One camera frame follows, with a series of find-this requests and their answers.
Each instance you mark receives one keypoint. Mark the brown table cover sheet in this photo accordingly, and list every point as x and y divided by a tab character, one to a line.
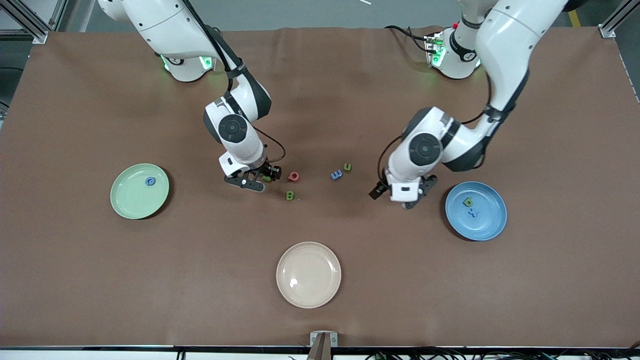
450	300

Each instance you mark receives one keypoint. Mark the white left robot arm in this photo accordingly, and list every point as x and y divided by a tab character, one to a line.
505	45

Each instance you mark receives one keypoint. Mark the grey metal bracket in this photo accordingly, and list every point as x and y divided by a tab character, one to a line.
314	340

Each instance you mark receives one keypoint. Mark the aluminium frame profile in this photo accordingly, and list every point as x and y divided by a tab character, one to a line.
40	36
607	30

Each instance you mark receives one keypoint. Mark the green plate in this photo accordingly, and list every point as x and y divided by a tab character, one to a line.
132	197

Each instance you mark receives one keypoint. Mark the blue plate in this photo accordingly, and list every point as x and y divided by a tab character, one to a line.
487	225

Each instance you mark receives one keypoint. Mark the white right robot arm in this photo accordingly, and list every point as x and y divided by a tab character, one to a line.
165	25

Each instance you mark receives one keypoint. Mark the blue letter C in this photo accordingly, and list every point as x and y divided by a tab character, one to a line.
146	181

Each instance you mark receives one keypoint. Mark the green letter B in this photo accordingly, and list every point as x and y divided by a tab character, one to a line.
468	202
289	195

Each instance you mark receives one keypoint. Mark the blue letter x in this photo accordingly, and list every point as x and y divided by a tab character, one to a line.
473	213

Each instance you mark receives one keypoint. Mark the blue letter m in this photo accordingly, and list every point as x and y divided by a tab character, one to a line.
336	174

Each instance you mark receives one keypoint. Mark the grey camera pole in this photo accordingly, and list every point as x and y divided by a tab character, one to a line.
320	352

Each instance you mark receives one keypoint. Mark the beige plate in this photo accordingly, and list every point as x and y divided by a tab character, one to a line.
308	280

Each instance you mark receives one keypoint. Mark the red letter Q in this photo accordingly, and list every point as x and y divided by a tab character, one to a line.
290	178

